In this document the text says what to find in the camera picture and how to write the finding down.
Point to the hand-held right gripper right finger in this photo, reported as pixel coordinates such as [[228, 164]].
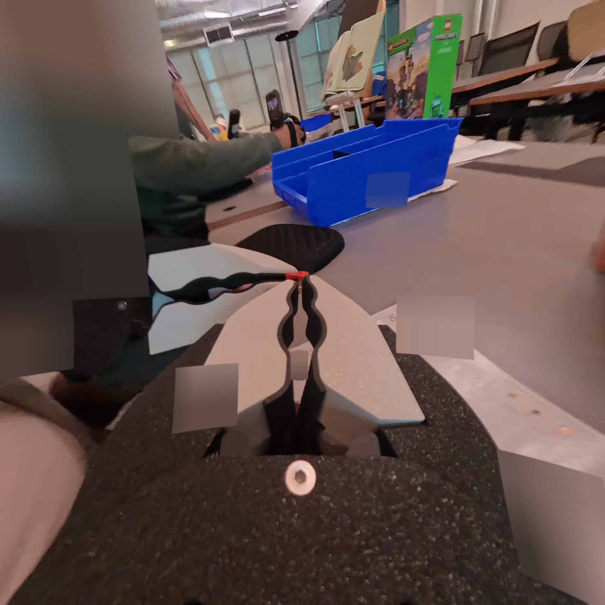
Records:
[[359, 373]]

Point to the green toy box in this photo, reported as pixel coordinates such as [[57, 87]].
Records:
[[425, 66]]

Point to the grey desk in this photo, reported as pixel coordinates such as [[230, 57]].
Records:
[[472, 236]]

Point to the ceiling air vent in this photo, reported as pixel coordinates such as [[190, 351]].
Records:
[[218, 35]]

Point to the red flower toy piece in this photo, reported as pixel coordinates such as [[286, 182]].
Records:
[[297, 275]]

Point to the black office chair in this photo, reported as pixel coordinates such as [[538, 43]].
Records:
[[510, 47], [553, 40]]

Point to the leaning wooden board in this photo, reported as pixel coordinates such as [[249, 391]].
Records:
[[189, 104]]

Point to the blue plastic bin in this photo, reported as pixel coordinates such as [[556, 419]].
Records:
[[359, 170]]

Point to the beige printed tote bag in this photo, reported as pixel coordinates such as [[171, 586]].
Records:
[[354, 61]]

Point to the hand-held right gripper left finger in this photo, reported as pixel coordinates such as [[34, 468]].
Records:
[[255, 340]]

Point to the white metal stand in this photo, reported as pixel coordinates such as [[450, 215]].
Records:
[[352, 111]]

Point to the tan office chair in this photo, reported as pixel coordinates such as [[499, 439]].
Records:
[[586, 33]]

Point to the wooden table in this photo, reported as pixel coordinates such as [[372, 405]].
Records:
[[534, 92], [501, 78]]

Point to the person's left forearm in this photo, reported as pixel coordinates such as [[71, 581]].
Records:
[[94, 397]]

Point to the black floor lamp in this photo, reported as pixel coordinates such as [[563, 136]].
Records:
[[293, 71]]

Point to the person's torso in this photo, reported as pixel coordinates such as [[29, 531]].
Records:
[[33, 496]]

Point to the small blue bin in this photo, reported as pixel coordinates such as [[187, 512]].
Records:
[[315, 122]]

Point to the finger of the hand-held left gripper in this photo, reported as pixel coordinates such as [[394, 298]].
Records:
[[203, 264], [189, 326]]

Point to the white instruction paper sheet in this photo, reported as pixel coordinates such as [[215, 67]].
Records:
[[496, 401]]

